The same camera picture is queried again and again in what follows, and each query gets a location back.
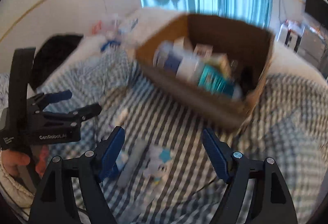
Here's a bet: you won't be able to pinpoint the beige small box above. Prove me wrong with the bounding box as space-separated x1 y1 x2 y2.
193 43 214 58

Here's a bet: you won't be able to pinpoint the teal box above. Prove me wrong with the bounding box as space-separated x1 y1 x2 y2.
197 64 235 95

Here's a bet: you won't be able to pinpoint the brown cardboard box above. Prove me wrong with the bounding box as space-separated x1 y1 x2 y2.
134 14 274 130

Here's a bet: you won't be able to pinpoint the black cloth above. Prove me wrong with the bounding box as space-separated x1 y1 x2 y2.
32 34 84 91

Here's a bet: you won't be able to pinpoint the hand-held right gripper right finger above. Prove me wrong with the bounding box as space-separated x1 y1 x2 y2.
202 128 299 224

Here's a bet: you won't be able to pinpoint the clear plastic bags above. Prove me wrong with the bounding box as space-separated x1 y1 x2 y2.
92 13 140 37

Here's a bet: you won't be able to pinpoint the person's left hand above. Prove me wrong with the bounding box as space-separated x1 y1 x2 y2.
0 146 49 178

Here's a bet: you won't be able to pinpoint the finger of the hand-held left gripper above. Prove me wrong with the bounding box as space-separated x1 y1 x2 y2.
34 103 102 130
27 89 73 112

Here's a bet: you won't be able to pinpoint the person's left forearm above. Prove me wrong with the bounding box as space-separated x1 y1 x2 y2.
0 166 38 209

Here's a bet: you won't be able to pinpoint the floral bed sheet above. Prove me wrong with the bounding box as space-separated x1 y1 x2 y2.
0 73 13 109

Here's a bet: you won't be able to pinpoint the tan green small box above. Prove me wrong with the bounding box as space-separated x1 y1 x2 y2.
207 52 232 78

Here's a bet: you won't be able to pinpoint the grey cabinet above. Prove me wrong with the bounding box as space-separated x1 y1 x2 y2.
297 27 328 71

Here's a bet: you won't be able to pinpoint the checked blanket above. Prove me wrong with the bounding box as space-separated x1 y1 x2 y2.
0 47 326 224

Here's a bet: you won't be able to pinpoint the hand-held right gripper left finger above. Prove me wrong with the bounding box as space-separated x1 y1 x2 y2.
28 126 126 224

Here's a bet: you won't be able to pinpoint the black monitor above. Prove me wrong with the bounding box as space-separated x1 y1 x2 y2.
304 0 328 27

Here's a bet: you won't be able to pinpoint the blue plastic item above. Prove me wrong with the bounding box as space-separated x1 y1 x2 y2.
101 38 121 51

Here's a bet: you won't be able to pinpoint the blue white box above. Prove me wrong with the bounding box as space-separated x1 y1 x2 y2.
153 41 185 73

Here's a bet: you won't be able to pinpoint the white appliance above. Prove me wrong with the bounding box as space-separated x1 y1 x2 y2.
277 22 303 53

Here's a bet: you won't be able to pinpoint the white blue packet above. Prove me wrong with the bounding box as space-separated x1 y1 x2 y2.
143 146 172 185

